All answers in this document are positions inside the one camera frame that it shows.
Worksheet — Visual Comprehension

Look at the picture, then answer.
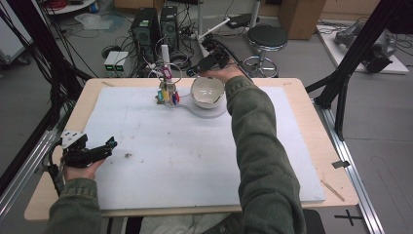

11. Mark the right hand-held gripper black cable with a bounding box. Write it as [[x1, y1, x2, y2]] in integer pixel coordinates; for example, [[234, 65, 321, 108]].
[[213, 38, 255, 83]]

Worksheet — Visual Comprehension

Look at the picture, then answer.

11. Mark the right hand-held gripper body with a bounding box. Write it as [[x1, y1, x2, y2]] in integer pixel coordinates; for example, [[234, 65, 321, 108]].
[[196, 18, 233, 72]]

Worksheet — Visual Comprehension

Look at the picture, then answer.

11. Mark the white round table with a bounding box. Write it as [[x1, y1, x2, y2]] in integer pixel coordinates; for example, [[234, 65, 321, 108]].
[[44, 0, 99, 16]]

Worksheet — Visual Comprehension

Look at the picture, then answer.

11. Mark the white table mat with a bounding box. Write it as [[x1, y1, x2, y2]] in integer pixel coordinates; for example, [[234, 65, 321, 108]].
[[82, 85, 326, 212]]

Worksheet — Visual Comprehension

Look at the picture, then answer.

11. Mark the black tape cross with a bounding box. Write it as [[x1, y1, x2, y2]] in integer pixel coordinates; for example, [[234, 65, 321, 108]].
[[336, 209, 363, 227]]

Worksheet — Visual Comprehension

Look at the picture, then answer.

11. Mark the small white power box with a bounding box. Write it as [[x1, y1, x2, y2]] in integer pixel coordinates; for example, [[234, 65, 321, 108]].
[[103, 51, 121, 74], [114, 51, 131, 74]]

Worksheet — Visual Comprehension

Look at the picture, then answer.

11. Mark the person's right hand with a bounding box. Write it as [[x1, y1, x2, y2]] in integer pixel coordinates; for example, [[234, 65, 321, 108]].
[[198, 62, 246, 85]]

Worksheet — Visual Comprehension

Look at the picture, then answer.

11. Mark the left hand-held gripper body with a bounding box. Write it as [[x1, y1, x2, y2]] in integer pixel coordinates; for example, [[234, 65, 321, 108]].
[[59, 129, 109, 169]]

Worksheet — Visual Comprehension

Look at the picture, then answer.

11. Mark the aluminium rail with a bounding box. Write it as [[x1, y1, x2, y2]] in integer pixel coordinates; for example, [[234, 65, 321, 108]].
[[312, 97, 387, 234], [0, 129, 59, 223]]

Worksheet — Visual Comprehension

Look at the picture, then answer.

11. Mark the white board with grey device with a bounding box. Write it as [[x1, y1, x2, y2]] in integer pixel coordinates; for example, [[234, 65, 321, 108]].
[[316, 19, 410, 76]]

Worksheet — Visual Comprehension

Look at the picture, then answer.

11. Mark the white stand with post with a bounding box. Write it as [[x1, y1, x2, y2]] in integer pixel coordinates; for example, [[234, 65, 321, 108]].
[[161, 44, 229, 120]]

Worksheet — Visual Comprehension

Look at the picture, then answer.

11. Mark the black round stool chrome base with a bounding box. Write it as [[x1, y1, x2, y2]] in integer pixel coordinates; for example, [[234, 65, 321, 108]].
[[234, 24, 289, 79]]

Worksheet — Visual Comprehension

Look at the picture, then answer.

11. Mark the grey tape piece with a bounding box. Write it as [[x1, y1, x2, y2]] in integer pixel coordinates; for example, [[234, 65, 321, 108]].
[[331, 159, 352, 170]]

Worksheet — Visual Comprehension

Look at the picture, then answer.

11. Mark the large black computer tower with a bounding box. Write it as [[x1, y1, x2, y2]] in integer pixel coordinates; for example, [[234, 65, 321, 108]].
[[131, 7, 162, 64]]

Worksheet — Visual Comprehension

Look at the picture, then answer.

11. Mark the person's left hand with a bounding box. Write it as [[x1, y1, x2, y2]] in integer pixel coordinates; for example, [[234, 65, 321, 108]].
[[62, 158, 107, 183]]

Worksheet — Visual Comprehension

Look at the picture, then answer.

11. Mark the clear plastic bag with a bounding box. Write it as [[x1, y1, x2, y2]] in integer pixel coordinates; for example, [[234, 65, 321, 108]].
[[73, 12, 126, 33]]

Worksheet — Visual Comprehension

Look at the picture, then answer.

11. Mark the coil of black cables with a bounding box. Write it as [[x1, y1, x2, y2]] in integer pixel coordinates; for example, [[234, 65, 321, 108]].
[[169, 51, 193, 72]]

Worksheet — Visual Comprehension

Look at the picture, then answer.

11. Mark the thin wooden stick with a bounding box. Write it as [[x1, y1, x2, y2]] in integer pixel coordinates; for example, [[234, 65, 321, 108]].
[[319, 179, 346, 203]]

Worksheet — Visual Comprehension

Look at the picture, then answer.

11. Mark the brown cardboard box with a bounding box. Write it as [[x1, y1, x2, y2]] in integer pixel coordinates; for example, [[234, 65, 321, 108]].
[[278, 0, 327, 41]]

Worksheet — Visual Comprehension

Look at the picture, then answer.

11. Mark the slim black computer tower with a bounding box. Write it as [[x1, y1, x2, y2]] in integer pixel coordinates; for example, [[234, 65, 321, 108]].
[[159, 5, 180, 53]]

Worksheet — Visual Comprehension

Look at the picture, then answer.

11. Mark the white ceramic bowl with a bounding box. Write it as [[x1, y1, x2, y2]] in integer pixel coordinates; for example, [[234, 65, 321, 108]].
[[190, 75, 227, 110]]

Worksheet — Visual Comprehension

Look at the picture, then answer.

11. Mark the white metal stand leg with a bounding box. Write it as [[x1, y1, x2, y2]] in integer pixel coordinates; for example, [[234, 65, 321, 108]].
[[194, 0, 212, 59]]

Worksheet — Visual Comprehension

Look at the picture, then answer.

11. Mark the black metal frame strut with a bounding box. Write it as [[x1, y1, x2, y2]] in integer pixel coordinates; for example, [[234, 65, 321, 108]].
[[0, 0, 94, 131], [305, 0, 413, 141]]

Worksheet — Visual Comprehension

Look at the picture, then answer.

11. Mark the bunch of colourful key tags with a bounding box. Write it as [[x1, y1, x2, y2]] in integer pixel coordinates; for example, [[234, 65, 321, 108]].
[[155, 62, 183, 107]]

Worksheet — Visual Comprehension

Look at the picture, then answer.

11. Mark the left hand-held gripper black cable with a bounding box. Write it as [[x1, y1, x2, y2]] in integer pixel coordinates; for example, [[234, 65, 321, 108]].
[[46, 142, 66, 197]]

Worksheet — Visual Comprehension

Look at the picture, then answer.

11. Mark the black flat device on floor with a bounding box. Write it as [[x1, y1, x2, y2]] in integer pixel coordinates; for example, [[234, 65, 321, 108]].
[[223, 13, 261, 30]]

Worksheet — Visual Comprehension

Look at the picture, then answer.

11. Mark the hand-held gripper black cable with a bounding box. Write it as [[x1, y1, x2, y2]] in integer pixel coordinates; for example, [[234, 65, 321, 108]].
[[46, 142, 66, 197], [213, 38, 255, 83]]

